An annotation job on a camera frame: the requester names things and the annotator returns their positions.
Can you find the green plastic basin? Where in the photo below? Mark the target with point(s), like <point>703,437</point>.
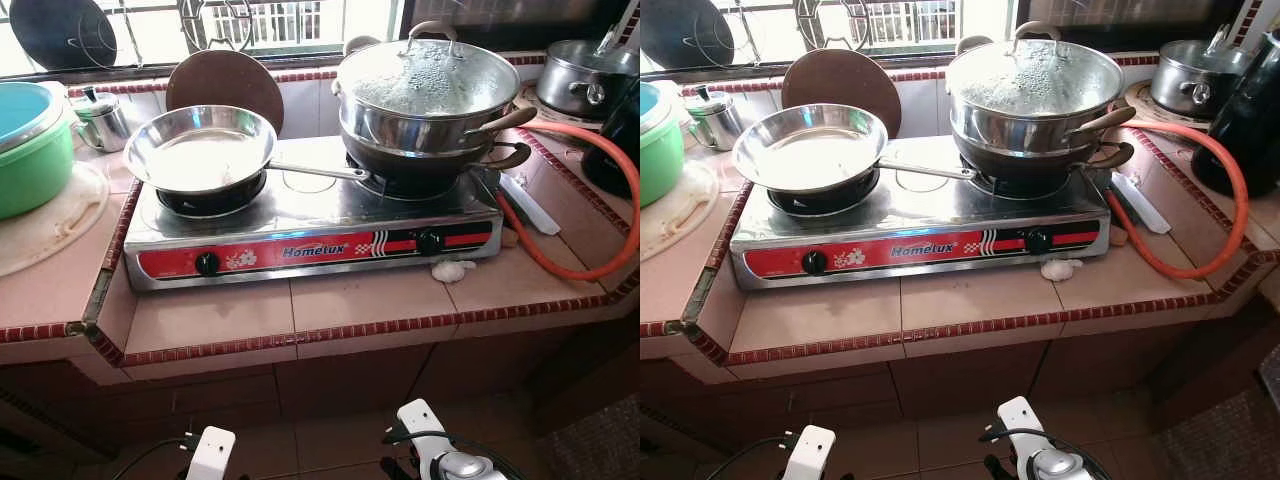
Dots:
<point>30,150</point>
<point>655,150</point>

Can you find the small steel teapot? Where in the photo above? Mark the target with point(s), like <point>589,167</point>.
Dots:
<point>715,118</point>
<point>100,120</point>

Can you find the black round pan lid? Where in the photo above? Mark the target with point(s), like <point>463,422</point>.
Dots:
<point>680,30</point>
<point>60,30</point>

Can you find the grey floor mat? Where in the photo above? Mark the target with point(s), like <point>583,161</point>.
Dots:
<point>1220,440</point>
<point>600,445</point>

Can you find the black electric kettle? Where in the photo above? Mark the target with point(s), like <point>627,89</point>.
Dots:
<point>612,140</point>
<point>1245,130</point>

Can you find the steel pot with glass lid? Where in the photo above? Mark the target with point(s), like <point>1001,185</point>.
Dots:
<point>1035,90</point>
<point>430,90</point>

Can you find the lidded steel cooking pot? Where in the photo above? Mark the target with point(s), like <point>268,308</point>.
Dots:
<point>1195,80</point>
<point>580,80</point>

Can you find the metal window grille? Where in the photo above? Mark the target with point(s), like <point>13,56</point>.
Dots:
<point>880,25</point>
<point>270,25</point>

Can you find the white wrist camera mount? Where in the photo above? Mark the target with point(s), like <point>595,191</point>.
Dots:
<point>808,452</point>
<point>1025,425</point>
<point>422,430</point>
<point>210,455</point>

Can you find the white plastic cutting board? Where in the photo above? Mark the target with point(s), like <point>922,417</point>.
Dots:
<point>670,215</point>
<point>50,225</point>

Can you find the round woven trivet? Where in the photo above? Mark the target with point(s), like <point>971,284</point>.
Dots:
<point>530,108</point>
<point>1140,105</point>

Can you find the round brown wooden board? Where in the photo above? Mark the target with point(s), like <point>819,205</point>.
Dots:
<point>975,45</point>
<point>840,85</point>
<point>225,85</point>
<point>362,46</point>

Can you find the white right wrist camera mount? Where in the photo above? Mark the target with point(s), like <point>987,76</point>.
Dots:
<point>1025,425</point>
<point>422,430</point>

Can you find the white plastic stick lighter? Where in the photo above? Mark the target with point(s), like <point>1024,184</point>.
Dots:
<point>1140,205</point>
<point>530,205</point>

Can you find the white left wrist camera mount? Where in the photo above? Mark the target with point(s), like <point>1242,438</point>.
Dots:
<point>808,452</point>
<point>210,455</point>

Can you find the steel frying pan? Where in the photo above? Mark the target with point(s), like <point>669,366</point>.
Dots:
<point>810,150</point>
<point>200,150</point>

